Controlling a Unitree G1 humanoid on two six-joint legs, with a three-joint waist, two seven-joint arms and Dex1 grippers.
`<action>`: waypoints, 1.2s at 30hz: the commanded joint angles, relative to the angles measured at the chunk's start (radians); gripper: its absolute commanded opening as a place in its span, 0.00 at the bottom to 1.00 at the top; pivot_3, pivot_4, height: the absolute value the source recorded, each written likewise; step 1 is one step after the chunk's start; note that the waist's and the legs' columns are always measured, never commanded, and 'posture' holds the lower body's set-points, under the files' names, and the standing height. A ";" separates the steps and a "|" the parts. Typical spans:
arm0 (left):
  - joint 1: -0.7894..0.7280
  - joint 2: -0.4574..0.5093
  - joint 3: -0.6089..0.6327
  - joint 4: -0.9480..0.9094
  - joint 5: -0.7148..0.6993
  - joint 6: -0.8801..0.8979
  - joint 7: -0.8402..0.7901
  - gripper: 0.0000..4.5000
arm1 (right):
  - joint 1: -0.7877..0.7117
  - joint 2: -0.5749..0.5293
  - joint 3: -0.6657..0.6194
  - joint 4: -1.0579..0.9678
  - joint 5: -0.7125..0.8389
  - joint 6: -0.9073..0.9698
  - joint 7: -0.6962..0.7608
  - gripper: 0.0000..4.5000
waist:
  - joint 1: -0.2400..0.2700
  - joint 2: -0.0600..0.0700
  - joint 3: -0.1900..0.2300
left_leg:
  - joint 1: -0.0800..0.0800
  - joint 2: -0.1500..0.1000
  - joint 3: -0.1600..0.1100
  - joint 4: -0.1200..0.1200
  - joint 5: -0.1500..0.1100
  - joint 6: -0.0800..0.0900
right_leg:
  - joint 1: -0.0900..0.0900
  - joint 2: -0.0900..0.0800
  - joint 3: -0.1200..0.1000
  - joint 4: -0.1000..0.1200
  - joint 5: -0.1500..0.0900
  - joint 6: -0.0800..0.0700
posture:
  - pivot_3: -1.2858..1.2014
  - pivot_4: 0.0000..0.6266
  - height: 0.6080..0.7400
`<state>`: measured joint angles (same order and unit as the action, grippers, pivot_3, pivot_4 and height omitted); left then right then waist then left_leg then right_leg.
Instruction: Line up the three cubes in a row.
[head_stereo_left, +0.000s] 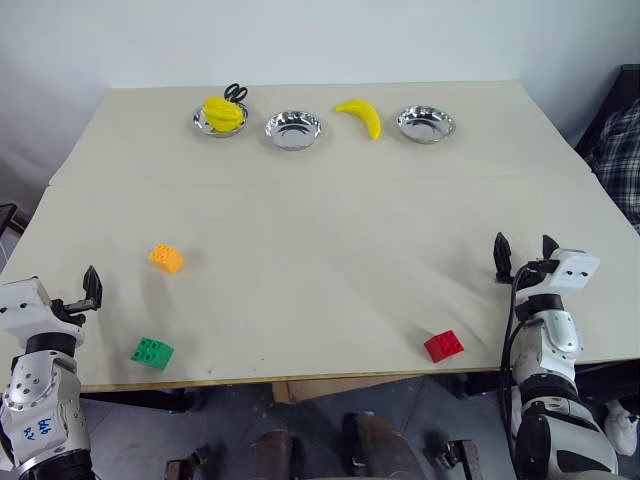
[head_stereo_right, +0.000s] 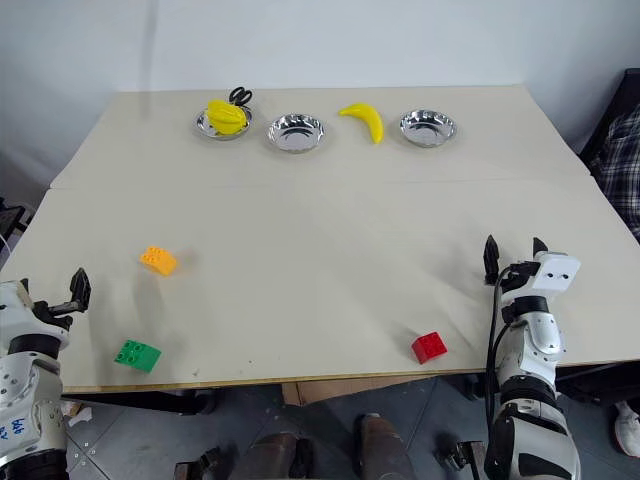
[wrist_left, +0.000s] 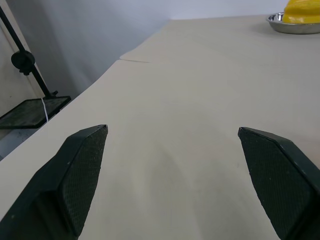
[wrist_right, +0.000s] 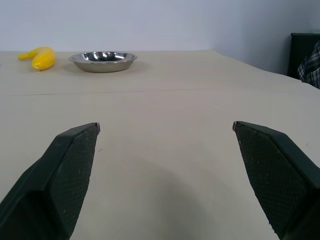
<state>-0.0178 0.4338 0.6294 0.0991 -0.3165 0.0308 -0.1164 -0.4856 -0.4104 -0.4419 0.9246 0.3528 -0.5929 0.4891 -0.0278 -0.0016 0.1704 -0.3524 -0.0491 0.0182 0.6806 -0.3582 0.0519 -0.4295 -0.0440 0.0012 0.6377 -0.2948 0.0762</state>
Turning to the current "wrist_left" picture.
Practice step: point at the black stand base plate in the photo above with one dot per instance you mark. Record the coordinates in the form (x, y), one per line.
(30, 111)

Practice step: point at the black stand pole with knob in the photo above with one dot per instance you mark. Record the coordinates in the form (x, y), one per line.
(25, 58)

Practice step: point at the yellow fruit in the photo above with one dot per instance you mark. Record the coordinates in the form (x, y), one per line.
(301, 12)

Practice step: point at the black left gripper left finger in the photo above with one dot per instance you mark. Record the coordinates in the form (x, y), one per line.
(62, 180)

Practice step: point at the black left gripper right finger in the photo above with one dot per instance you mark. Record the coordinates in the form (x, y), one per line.
(280, 182)

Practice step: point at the silver metal bowl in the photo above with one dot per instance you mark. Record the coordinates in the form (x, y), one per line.
(292, 25)

